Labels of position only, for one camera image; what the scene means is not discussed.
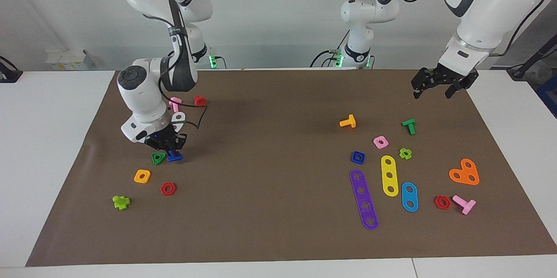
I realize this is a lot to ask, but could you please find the black left base cable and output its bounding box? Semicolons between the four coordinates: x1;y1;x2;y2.
310;30;351;68

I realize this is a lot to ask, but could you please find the orange heart three-hole plate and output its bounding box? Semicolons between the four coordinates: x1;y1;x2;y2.
449;158;480;186

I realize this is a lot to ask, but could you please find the large pink plastic screw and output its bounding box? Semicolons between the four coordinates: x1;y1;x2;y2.
452;195;476;215

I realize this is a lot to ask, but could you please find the blue crate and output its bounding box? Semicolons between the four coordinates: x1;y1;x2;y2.
536;76;557;118

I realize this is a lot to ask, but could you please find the white cardboard box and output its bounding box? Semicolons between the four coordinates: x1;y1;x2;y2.
46;49;95;71

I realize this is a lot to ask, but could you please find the black stand pole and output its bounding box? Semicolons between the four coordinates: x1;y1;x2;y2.
507;34;557;80

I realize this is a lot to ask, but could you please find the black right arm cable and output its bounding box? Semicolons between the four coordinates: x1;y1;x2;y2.
157;13;208;131

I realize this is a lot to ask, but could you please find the purple four-hole plate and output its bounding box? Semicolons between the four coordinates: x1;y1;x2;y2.
349;169;379;231

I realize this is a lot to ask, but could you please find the brown table mat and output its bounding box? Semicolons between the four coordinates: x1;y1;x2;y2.
25;68;557;268

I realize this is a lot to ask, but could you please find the black clamp device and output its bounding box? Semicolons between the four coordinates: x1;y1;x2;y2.
0;56;23;84

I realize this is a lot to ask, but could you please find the yellow three-hole plate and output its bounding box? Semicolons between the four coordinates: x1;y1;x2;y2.
381;155;399;197

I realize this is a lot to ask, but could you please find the blue two-hole plate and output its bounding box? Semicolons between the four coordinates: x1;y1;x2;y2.
401;182;419;213

